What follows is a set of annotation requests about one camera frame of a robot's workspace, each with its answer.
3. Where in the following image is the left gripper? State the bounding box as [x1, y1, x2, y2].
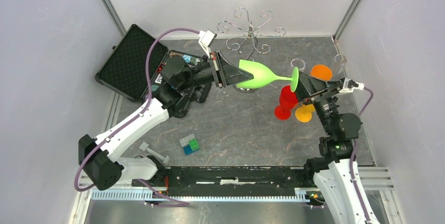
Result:
[179, 50, 254, 91]

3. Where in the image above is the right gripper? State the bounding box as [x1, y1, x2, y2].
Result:
[290, 70, 343, 134]

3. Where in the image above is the red wine glass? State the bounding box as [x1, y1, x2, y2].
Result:
[274, 86, 299, 120]

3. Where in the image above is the yellow wine glass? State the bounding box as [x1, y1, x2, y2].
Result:
[295, 104, 315, 123]

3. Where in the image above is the orange wine glass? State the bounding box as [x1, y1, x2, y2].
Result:
[310, 64, 333, 81]

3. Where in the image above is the green wine glass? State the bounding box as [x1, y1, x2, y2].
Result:
[236, 60, 300, 92]

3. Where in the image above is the clear wine glass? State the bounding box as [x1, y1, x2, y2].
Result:
[332, 55, 348, 77]
[290, 58, 306, 72]

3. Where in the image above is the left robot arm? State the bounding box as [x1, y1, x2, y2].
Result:
[74, 52, 254, 191]

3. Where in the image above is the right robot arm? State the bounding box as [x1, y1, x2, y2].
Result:
[291, 72, 379, 223]

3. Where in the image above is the chrome wine glass rack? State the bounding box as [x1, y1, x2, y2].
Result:
[216, 7, 287, 94]

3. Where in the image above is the colourful block cube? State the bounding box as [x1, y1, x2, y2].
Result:
[179, 134, 200, 155]

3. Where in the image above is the black poker chip case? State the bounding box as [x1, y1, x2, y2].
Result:
[94, 24, 207, 102]

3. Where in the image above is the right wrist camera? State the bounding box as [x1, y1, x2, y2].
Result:
[339, 78, 365, 93]

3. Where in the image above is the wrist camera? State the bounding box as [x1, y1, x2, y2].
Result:
[339, 78, 365, 93]
[198, 30, 217, 58]

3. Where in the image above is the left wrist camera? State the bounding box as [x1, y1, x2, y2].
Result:
[198, 30, 217, 58]

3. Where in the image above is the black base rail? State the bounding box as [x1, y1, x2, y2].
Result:
[78, 165, 394, 204]

